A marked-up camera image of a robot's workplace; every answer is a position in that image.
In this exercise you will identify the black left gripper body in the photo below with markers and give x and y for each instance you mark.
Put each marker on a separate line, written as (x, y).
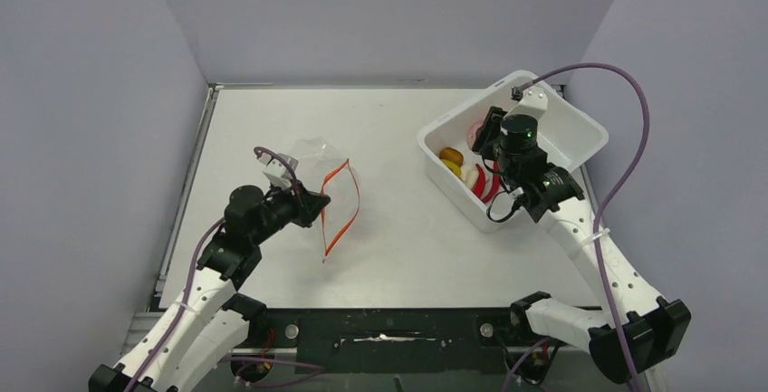
(284, 208)

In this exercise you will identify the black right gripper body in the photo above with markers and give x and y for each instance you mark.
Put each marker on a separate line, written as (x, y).
(492, 151)

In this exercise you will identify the purple onion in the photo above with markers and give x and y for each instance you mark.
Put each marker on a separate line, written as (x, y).
(472, 133)

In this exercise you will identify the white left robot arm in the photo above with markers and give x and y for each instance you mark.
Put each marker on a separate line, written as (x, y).
(225, 257)

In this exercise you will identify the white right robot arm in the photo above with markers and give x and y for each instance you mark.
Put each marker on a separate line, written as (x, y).
(637, 327)

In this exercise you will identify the red chili pepper right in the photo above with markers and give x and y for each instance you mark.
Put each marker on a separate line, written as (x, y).
(495, 186)

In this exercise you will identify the red chili pepper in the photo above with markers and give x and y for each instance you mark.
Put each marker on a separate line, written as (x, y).
(495, 186)
(478, 188)

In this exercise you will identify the white garlic bulb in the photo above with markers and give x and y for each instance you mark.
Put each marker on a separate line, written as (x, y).
(469, 176)

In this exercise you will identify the red chili pepper left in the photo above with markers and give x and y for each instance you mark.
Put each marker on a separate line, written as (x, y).
(478, 188)

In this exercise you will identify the white plastic tub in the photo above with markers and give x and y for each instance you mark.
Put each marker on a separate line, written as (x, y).
(567, 134)

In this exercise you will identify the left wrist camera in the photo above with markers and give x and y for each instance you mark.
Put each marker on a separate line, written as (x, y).
(279, 171)

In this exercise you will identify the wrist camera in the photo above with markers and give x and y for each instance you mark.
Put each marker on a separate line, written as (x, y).
(279, 171)
(532, 102)

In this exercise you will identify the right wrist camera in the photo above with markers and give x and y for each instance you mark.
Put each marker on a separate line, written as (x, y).
(532, 102)

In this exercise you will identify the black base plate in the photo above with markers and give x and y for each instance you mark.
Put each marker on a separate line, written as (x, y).
(391, 341)

